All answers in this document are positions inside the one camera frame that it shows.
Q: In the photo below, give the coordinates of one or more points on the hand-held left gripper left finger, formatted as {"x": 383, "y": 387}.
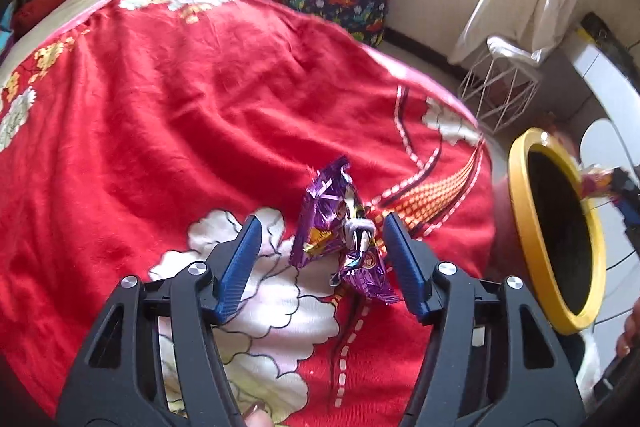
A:
{"x": 240, "y": 267}

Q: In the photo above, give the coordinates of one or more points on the dinosaur print fabric bag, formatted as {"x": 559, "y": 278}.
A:
{"x": 345, "y": 2}

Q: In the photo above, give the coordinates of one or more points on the black bag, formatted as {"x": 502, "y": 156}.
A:
{"x": 607, "y": 32}

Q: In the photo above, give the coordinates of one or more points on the purple snack packet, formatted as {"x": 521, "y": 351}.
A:
{"x": 325, "y": 212}

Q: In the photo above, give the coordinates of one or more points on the red folded cloth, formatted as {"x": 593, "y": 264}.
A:
{"x": 45, "y": 4}

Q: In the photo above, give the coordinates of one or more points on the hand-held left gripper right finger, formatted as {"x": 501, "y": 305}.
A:
{"x": 407, "y": 272}

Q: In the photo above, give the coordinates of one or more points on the person's left hand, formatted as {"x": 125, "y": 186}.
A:
{"x": 257, "y": 419}

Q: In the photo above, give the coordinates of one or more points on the person's right hand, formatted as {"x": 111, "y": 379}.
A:
{"x": 631, "y": 332}

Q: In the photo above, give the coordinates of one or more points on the red floral blanket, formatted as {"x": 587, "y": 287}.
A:
{"x": 175, "y": 117}

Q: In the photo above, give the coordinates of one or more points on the yellow rimmed trash can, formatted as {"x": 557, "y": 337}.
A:
{"x": 520, "y": 187}

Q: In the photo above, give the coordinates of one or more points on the white vanity table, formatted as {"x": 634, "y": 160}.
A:
{"x": 600, "y": 62}

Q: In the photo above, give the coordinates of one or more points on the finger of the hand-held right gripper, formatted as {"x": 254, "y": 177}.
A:
{"x": 629, "y": 212}
{"x": 625, "y": 184}

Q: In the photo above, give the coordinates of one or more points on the bed with beige sheet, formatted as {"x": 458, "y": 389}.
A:
{"x": 60, "y": 17}

